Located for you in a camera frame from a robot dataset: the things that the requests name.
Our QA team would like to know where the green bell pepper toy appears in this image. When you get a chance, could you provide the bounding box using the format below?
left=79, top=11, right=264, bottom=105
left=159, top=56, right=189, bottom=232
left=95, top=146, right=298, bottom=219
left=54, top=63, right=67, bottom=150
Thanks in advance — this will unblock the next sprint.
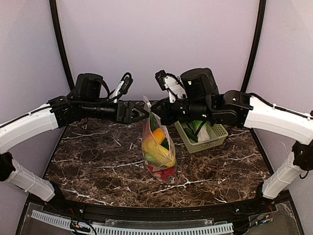
left=149, top=113, right=159, bottom=132

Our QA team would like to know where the clear zip top bag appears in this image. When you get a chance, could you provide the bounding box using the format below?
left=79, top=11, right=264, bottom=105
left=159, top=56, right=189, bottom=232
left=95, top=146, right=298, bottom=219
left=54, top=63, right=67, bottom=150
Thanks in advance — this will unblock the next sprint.
left=141, top=96, right=177, bottom=182

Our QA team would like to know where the light green bitter gourd toy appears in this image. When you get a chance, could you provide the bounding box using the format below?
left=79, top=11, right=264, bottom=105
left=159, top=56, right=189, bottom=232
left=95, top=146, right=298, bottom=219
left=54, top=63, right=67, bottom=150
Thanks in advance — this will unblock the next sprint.
left=144, top=153, right=157, bottom=162

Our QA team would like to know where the yellow corn toy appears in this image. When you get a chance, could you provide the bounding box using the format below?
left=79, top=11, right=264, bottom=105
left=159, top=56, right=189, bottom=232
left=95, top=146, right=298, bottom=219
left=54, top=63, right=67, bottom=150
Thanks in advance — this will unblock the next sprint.
left=142, top=139, right=176, bottom=167

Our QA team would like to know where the pale green plastic basket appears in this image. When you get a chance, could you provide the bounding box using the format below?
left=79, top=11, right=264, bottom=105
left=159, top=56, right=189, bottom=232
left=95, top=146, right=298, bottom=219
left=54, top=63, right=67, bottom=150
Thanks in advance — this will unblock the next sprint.
left=174, top=121, right=228, bottom=153

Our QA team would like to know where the red strawberry toy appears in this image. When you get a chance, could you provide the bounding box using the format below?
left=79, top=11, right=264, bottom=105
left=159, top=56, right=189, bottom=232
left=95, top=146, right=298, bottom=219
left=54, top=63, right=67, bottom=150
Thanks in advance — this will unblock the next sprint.
left=147, top=166, right=176, bottom=182

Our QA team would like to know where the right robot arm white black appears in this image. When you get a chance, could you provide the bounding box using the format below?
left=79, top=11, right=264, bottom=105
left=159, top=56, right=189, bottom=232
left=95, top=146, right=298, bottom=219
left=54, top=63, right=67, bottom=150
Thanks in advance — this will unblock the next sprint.
left=152, top=68, right=313, bottom=199

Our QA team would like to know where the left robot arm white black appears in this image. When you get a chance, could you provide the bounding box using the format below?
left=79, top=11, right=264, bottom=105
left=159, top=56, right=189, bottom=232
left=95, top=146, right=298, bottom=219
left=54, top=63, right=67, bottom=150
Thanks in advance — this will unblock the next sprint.
left=0, top=72, right=149, bottom=202

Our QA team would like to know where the dark green small cucumber toy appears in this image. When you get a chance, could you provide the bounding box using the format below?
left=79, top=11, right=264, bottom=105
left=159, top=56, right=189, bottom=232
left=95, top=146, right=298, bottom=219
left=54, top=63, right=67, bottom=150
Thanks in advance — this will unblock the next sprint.
left=184, top=128, right=198, bottom=142

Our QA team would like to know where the bok choy toy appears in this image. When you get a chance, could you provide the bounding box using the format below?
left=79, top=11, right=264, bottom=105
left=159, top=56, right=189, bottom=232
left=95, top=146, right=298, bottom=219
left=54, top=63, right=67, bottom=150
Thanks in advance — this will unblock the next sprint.
left=188, top=120, right=210, bottom=142

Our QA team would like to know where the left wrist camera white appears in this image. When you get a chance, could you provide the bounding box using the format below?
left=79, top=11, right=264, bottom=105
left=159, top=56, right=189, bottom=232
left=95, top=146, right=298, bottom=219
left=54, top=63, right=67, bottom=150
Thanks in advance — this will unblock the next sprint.
left=109, top=72, right=134, bottom=103

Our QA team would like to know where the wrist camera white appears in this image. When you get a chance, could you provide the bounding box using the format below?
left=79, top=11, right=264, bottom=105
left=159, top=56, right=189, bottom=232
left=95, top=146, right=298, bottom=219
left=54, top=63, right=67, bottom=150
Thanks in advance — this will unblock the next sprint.
left=155, top=70, right=186, bottom=103
left=109, top=72, right=134, bottom=103

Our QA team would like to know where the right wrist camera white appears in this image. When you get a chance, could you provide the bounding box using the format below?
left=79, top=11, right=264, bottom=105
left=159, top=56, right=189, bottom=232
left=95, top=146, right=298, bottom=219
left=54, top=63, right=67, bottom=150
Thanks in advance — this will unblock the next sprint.
left=155, top=70, right=186, bottom=103

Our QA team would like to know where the black front rail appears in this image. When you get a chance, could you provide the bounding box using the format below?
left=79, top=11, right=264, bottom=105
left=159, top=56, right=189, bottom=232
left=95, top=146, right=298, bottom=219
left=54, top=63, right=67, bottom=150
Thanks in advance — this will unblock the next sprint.
left=37, top=198, right=276, bottom=224

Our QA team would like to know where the left black frame post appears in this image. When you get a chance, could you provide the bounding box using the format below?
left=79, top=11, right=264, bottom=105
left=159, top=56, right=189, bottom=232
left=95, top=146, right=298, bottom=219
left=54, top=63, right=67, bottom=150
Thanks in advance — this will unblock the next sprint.
left=49, top=0, right=74, bottom=90

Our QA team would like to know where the black frame post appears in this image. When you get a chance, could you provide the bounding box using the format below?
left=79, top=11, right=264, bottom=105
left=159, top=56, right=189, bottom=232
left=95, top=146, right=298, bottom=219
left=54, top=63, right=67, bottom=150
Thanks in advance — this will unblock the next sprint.
left=240, top=0, right=267, bottom=92
left=49, top=0, right=74, bottom=90

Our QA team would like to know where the white slotted cable duct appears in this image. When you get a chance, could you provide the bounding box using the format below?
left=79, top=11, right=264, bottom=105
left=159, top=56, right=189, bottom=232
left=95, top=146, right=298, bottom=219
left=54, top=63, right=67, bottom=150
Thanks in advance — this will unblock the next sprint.
left=31, top=210, right=234, bottom=235

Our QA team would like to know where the right black frame post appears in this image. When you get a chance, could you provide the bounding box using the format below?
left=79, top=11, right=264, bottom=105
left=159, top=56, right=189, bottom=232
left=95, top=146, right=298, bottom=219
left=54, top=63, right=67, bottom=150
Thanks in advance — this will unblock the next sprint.
left=240, top=0, right=267, bottom=92

